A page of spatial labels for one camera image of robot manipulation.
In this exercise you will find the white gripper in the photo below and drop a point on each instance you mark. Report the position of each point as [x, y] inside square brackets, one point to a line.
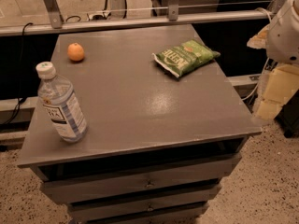
[284, 37]

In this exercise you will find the clear plastic water bottle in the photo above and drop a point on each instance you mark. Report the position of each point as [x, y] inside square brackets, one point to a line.
[57, 95]

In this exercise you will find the green jalapeno chip bag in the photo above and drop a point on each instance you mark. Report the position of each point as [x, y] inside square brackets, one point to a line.
[184, 58]

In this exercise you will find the top grey drawer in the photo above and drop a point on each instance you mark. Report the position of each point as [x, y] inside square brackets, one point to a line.
[168, 175]

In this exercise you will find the grey drawer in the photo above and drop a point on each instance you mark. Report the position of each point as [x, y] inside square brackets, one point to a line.
[157, 216]
[168, 175]
[145, 202]

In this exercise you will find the grey drawer cabinet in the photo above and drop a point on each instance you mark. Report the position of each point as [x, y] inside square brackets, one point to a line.
[138, 116]

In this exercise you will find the middle grey drawer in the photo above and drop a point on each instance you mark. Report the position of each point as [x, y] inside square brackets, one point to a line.
[145, 202]

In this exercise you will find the bottom grey drawer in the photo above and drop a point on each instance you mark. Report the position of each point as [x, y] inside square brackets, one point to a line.
[157, 216]

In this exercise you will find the white power strip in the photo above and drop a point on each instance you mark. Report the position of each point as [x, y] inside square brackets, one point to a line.
[98, 16]

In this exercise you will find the orange fruit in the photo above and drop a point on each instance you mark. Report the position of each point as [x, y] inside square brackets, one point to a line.
[75, 52]

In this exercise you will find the metal railing frame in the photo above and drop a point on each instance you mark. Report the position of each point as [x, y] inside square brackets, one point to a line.
[36, 17]

